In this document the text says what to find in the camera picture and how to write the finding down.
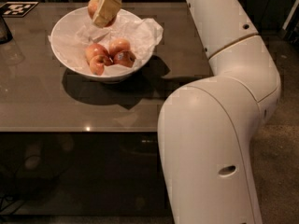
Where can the right red apple with sticker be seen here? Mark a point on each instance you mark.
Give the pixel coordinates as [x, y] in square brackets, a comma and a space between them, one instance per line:
[125, 58]

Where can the dark object at left edge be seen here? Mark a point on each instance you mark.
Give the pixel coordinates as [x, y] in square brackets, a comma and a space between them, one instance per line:
[5, 34]

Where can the black white fiducial marker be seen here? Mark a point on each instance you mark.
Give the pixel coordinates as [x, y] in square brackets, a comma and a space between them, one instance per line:
[16, 9]

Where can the white crumpled paper liner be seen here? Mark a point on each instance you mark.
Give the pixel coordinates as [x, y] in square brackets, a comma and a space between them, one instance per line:
[140, 34]

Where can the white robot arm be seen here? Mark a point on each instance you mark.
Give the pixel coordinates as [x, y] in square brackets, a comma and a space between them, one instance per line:
[204, 127]

